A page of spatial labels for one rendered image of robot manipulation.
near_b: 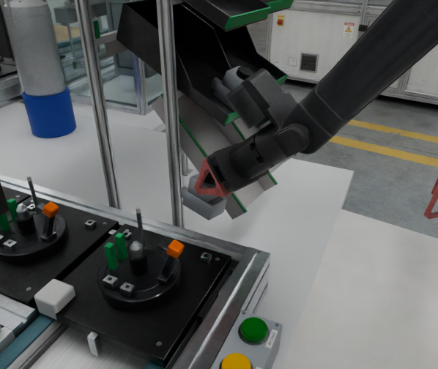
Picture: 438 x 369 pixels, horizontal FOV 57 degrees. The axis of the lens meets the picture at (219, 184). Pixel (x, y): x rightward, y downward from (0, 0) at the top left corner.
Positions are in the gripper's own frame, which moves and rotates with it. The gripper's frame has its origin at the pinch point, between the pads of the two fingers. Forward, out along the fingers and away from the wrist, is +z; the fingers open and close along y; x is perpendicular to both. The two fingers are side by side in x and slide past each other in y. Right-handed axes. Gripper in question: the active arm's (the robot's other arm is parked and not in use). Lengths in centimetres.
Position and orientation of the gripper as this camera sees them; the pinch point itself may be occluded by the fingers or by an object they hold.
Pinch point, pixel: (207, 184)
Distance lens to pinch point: 70.4
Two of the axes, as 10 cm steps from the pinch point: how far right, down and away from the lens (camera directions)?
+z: -6.3, 3.8, 6.8
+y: -6.2, 2.8, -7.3
